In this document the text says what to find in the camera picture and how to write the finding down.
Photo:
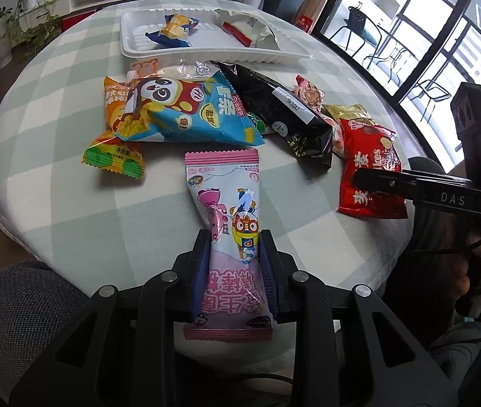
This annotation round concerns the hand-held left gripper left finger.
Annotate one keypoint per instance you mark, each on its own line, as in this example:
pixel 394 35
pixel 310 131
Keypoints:
pixel 201 271

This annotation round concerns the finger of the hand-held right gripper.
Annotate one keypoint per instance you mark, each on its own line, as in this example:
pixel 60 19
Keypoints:
pixel 380 180

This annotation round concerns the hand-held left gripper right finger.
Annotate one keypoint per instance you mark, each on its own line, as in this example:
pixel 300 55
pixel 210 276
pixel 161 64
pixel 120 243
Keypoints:
pixel 266 271

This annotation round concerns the large red snack packet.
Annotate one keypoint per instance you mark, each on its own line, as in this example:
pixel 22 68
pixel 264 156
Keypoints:
pixel 367 144

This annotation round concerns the pink cartoon snack packet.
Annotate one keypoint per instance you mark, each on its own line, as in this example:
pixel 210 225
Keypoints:
pixel 223 178

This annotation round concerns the small red snack packet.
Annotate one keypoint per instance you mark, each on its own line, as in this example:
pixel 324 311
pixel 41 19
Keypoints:
pixel 308 93

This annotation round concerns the black snack packet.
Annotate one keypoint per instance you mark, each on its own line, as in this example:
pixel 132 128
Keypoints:
pixel 266 97

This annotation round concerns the orange snack packet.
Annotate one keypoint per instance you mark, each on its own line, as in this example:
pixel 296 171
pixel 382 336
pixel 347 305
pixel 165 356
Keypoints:
pixel 109 152

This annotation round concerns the blue panda snack packet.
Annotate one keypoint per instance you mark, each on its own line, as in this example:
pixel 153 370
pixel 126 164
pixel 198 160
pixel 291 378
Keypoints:
pixel 181 114

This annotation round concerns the clear monkey print snack packet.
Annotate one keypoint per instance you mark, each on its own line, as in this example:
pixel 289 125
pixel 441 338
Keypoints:
pixel 172 71

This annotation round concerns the white plastic tray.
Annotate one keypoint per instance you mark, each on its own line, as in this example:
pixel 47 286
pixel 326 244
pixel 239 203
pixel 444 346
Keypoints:
pixel 206 46

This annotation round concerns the black balcony chair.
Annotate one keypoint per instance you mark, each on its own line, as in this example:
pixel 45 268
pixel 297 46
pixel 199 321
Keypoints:
pixel 355 21
pixel 433 93

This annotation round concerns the dark grey chair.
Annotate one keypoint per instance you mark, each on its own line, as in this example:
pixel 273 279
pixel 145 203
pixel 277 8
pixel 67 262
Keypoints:
pixel 427 229

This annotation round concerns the gold snack packet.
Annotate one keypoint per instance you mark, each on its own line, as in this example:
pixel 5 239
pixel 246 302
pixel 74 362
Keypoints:
pixel 346 112

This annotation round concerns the black balcony table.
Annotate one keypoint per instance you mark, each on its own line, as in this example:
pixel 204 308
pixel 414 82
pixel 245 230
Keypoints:
pixel 393 51

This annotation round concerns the green checked tablecloth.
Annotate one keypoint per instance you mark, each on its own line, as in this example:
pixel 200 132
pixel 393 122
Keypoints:
pixel 75 220

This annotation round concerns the small red gift box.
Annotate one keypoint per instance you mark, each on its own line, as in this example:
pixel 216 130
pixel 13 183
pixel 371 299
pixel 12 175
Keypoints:
pixel 305 23

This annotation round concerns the grey mesh chair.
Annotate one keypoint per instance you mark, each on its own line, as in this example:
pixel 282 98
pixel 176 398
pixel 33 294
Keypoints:
pixel 20 313

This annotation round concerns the white and red snack packet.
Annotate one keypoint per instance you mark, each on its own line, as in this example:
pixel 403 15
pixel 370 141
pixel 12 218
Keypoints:
pixel 249 25

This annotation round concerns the blue and yellow snack packet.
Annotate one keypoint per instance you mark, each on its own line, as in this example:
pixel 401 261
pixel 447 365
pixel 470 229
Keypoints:
pixel 172 29

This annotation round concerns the red storage box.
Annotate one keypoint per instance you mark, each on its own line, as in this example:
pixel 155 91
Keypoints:
pixel 77 21

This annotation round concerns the trailing green plant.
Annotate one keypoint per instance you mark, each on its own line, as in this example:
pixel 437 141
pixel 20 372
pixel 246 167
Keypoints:
pixel 37 21

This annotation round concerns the black window frame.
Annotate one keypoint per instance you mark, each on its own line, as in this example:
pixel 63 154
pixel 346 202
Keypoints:
pixel 393 12

